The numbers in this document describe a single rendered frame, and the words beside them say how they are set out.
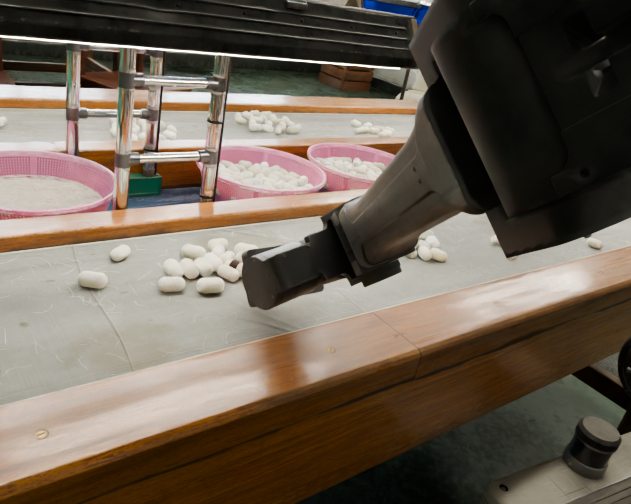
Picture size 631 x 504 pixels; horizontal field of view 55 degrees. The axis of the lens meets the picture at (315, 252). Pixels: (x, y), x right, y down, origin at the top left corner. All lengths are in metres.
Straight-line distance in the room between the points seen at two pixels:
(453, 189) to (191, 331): 0.50
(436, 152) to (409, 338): 0.50
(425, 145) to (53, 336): 0.53
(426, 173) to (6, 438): 0.41
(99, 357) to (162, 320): 0.10
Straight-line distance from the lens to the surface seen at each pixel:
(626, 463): 1.25
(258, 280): 0.61
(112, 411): 0.59
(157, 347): 0.71
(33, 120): 1.47
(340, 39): 0.87
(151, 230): 0.95
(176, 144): 1.32
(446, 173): 0.28
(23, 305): 0.78
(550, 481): 1.12
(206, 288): 0.80
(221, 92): 0.99
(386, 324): 0.78
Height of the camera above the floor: 1.16
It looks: 25 degrees down
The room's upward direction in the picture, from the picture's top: 12 degrees clockwise
